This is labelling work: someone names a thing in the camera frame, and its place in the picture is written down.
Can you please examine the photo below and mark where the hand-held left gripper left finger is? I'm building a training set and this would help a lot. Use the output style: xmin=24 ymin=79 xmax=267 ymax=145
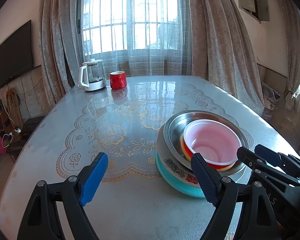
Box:
xmin=17 ymin=152 xmax=108 ymax=240

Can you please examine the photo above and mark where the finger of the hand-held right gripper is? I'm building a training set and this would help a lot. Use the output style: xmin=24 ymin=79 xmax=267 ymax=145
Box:
xmin=254 ymin=144 xmax=300 ymax=174
xmin=236 ymin=147 xmax=300 ymax=188

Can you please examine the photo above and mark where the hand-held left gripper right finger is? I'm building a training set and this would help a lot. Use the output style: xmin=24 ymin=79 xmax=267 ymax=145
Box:
xmin=191 ymin=153 xmax=282 ymax=240

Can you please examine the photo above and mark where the teal plastic plate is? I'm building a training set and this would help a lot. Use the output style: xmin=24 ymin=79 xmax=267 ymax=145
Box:
xmin=155 ymin=152 xmax=208 ymax=198

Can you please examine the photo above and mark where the large white printed plate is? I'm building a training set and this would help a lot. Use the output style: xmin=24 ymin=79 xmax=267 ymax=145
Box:
xmin=156 ymin=127 xmax=248 ymax=189

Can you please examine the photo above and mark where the red plastic bowl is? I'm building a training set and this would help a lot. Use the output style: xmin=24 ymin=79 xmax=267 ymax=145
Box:
xmin=183 ymin=120 xmax=242 ymax=169

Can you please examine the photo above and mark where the stainless steel bowl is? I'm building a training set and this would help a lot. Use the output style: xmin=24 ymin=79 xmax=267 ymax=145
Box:
xmin=163 ymin=110 xmax=249 ymax=177

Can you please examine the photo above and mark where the lace pattern table mat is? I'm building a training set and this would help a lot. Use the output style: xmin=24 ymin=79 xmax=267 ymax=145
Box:
xmin=56 ymin=81 xmax=254 ymax=183

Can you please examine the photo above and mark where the pile of bags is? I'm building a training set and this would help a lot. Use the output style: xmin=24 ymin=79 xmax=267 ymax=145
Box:
xmin=261 ymin=81 xmax=281 ymax=120

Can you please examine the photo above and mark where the tied beige curtain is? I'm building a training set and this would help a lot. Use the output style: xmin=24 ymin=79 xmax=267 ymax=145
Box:
xmin=275 ymin=0 xmax=300 ymax=110

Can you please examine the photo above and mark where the white glass electric kettle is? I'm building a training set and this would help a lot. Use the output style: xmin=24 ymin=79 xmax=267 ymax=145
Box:
xmin=78 ymin=59 xmax=107 ymax=92

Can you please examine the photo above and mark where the red mug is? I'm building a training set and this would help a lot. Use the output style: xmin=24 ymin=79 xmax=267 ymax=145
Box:
xmin=110 ymin=71 xmax=127 ymax=90

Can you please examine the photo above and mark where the wooden folding rack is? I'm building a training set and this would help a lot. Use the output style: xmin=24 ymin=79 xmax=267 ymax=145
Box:
xmin=6 ymin=89 xmax=24 ymax=128

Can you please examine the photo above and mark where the beige velvet curtain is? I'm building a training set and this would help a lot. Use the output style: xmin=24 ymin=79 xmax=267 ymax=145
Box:
xmin=39 ymin=0 xmax=84 ymax=105
xmin=186 ymin=0 xmax=265 ymax=117

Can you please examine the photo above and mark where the white sheer curtain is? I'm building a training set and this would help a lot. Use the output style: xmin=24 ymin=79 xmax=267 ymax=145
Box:
xmin=76 ymin=0 xmax=193 ymax=77

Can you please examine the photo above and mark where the black flat television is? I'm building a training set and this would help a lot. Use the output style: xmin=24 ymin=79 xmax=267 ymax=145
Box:
xmin=0 ymin=20 xmax=35 ymax=89

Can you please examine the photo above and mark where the barred window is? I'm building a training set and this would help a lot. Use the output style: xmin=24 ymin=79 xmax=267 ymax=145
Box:
xmin=82 ymin=0 xmax=178 ymax=54

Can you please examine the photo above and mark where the grey wall box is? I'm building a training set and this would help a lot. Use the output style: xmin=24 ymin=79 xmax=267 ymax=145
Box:
xmin=236 ymin=0 xmax=270 ymax=22

